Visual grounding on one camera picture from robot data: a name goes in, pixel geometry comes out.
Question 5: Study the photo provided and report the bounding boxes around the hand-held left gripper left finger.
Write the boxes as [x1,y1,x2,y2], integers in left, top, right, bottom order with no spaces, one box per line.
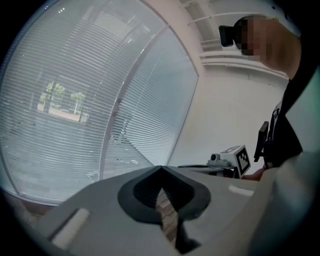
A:
[24,165,181,256]

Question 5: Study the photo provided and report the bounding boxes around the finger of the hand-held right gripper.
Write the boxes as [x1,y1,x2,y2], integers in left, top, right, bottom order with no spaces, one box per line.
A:
[177,164,226,176]

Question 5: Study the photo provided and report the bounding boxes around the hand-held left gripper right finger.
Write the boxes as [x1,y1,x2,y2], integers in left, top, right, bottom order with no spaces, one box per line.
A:
[161,165,270,256]

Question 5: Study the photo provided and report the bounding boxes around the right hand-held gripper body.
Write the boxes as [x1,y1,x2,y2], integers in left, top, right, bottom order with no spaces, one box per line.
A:
[206,144,252,180]

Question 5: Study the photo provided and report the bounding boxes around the person's right forearm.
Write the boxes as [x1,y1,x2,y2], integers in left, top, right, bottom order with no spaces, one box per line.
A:
[241,167,266,181]

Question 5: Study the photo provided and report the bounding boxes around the black chest device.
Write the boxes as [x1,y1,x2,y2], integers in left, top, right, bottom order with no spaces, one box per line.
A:
[253,121,270,163]

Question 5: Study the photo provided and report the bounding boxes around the person's black clothing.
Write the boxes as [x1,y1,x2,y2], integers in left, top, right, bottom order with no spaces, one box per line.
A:
[264,32,320,171]

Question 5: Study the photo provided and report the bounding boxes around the wooden planter with plants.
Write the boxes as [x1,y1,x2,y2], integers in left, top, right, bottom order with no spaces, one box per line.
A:
[37,81,87,123]

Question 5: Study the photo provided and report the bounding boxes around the person's head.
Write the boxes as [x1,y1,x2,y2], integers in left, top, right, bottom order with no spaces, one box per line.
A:
[234,14,302,78]

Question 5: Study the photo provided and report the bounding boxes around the grey metal window post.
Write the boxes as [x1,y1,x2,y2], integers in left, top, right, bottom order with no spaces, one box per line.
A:
[98,24,171,181]

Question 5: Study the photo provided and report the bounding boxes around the black head camera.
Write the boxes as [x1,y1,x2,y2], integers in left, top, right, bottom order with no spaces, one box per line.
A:
[218,24,237,48]

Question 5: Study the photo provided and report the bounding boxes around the white head mount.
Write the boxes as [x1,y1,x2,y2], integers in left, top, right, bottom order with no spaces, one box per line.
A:
[268,0,303,37]

